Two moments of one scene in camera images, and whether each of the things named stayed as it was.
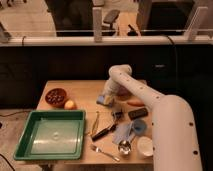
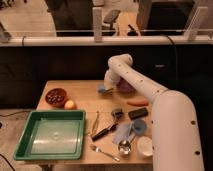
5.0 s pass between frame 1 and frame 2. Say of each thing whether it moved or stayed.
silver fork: stayed
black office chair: stayed
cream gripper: moved
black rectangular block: stayed
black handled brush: stayed
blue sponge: moved
